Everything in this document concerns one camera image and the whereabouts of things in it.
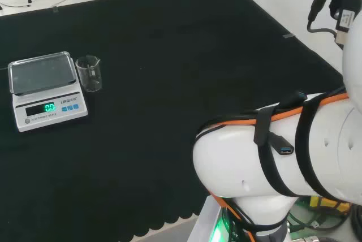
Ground small clear glass beaker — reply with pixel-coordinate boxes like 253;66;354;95
75;55;103;93

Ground black bench cloth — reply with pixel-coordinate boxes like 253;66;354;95
0;0;347;242

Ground white electronic balance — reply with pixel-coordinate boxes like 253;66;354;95
7;51;89;133

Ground orange cable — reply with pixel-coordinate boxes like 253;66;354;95
212;92;349;127

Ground black cable with blue plug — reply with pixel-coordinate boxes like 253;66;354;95
268;131;295;156

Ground black cable with connector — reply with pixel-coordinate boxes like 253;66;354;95
307;0;362;48

